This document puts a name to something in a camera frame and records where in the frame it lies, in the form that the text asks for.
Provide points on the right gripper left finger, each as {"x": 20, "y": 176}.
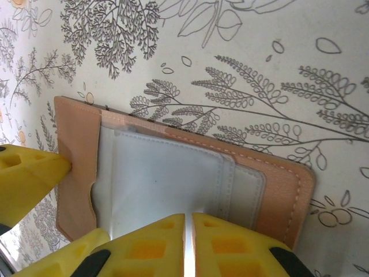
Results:
{"x": 150, "y": 251}

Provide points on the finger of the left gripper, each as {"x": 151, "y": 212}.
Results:
{"x": 63, "y": 259}
{"x": 29, "y": 173}

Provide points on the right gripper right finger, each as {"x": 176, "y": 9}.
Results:
{"x": 230, "y": 254}

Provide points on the pink leather card holder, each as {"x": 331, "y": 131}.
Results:
{"x": 274, "y": 184}

